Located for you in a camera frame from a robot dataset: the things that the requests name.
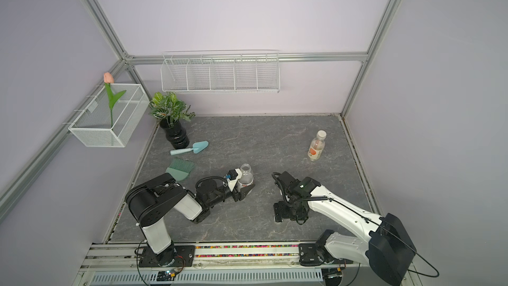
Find clear bottle yellow white label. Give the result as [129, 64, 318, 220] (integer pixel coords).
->
[237, 164, 253, 190]

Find light blue plastic trowel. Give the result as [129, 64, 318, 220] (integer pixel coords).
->
[170, 141, 209, 156]

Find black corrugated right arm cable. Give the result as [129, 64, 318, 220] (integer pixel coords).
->
[271, 171, 398, 239]

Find green hand brush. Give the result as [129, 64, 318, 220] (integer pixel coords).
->
[166, 158, 195, 173]

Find white wire basket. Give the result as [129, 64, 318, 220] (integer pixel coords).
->
[67, 83, 149, 148]

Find green artificial leafy plant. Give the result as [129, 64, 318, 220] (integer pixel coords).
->
[149, 92, 196, 127]

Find clear bottle red cream label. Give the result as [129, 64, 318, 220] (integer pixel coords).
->
[308, 130, 327, 161]

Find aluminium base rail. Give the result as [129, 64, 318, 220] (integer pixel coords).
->
[82, 242, 359, 268]

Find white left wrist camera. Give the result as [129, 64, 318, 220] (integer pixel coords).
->
[226, 168, 243, 192]

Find black glossy plant vase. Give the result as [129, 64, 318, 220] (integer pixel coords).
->
[159, 120, 190, 150]

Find aluminium frame profiles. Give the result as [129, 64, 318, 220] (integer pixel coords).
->
[1, 0, 401, 221]

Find white wire wall shelf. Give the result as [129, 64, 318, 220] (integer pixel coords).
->
[161, 50, 280, 93]

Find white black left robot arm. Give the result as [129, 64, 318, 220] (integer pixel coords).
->
[125, 169, 255, 256]

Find grey slotted cable duct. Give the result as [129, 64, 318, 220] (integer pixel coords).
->
[87, 268, 324, 285]

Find pink artificial tulip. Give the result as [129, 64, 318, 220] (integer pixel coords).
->
[103, 72, 126, 128]

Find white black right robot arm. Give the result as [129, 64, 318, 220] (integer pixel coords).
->
[272, 172, 416, 285]

